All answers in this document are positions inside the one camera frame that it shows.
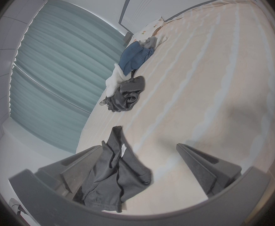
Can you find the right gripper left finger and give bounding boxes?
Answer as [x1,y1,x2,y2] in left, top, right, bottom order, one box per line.
[35,145,102,199]

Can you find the grey garment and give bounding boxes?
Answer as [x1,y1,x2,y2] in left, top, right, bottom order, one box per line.
[139,37,158,49]

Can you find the blue-green curtain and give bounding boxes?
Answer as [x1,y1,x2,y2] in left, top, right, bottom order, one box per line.
[15,0,128,113]
[10,65,92,153]

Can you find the white printed pillow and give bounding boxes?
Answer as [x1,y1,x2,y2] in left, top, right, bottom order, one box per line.
[131,17,164,43]

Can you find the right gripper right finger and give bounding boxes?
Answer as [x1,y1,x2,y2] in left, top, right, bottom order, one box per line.
[176,143,242,195]

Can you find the blue knitted garment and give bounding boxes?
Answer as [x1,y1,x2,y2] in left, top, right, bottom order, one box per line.
[118,41,155,76]

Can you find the bed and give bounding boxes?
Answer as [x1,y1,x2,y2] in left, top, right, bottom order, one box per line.
[75,0,275,217]

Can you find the white garment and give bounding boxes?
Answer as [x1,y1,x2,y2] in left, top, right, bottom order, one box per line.
[105,64,131,97]

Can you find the black satin garment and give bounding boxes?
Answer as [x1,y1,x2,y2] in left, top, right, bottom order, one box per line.
[99,75,146,112]

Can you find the black T-shirt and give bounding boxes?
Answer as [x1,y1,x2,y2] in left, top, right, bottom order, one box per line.
[72,126,153,213]

